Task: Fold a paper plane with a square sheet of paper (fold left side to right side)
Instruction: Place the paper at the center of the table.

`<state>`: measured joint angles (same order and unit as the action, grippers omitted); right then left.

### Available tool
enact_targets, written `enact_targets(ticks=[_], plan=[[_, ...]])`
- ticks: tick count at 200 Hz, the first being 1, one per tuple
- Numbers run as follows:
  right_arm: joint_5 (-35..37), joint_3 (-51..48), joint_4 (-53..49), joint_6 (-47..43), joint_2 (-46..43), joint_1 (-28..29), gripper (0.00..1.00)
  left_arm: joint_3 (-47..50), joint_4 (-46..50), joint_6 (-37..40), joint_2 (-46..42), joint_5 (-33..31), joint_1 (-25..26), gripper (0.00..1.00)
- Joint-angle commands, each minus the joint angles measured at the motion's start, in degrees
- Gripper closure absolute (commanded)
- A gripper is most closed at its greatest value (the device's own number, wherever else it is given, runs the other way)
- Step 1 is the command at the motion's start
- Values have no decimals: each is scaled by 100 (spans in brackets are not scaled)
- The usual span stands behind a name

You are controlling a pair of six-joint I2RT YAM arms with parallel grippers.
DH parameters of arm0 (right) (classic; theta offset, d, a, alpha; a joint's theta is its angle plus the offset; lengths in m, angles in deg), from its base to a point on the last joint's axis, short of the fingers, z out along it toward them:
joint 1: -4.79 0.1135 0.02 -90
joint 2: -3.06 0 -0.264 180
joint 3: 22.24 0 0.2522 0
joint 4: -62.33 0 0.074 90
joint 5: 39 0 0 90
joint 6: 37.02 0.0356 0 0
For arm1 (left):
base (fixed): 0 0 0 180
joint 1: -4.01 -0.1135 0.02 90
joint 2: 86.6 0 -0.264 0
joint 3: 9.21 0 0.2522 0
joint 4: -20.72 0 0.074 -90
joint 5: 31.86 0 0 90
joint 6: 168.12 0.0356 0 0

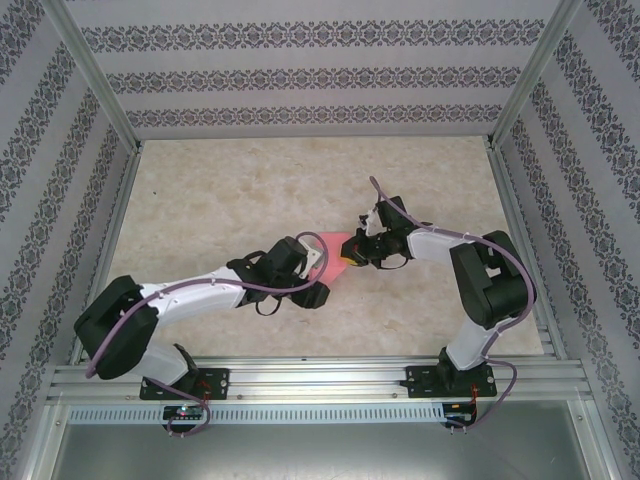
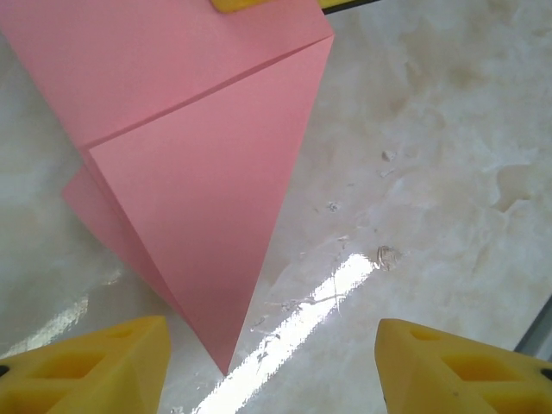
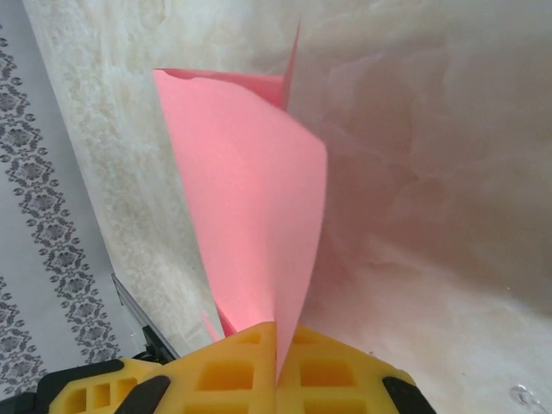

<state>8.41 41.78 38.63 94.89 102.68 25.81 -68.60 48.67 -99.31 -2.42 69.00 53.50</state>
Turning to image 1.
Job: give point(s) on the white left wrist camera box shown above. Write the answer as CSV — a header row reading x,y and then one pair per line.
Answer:
x,y
312,255

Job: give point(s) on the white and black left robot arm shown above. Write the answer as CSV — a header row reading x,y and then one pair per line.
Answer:
x,y
200,302

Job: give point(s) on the long aluminium mounting rail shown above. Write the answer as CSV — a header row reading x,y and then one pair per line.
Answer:
x,y
320,380

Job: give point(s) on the grey metal sheet panel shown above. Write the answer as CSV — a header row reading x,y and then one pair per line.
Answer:
x,y
320,450

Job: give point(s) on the aluminium side rail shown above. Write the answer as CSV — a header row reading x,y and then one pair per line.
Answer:
x,y
510,200
121,200

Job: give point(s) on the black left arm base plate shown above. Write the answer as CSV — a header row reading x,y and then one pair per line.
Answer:
x,y
220,382

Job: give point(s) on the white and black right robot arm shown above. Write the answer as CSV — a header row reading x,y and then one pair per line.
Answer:
x,y
500,295

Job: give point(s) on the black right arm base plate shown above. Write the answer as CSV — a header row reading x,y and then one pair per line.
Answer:
x,y
420,382

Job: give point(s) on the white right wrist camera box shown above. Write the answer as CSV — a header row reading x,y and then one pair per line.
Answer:
x,y
371,222

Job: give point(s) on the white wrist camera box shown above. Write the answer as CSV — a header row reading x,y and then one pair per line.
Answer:
x,y
312,255
371,222

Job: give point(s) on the aluminium frame post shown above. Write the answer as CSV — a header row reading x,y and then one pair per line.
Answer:
x,y
537,65
90,65

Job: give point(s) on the pink paper sheet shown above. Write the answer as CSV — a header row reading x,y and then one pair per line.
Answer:
x,y
330,250

